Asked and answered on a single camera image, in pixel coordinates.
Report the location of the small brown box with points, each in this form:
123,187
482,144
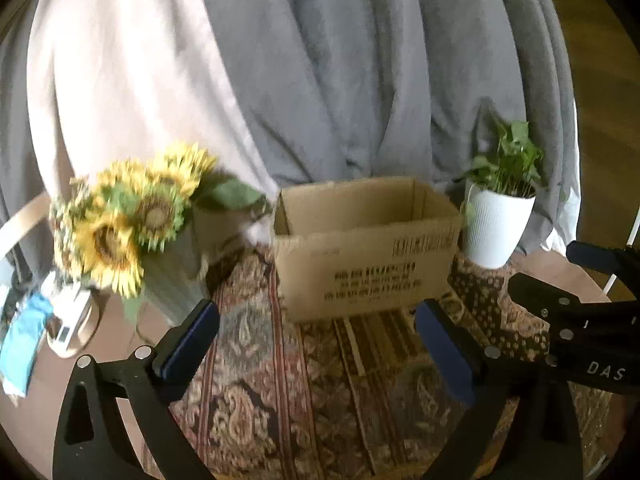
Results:
220,232

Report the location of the green potted plant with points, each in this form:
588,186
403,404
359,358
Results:
510,160

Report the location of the white curved chair back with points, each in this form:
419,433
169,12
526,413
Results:
25,220

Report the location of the white electronic device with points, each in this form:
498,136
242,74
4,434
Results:
67,325

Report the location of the patterned paisley tablecloth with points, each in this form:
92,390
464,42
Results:
310,400

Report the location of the grey blanket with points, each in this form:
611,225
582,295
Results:
360,60

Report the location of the pale pink blanket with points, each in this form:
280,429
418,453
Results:
130,70

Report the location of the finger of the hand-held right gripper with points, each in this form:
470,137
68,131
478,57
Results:
540,294
600,259

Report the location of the sunflower bouquet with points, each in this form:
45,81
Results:
135,220

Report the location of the white ribbed plant pot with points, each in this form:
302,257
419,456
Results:
495,230

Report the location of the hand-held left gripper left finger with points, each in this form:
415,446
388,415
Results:
192,341

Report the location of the blue cloth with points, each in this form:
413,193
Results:
22,345

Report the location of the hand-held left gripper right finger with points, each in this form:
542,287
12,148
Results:
446,357

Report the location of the cardboard box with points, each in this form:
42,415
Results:
360,270

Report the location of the grey flower vase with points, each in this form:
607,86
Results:
175,275

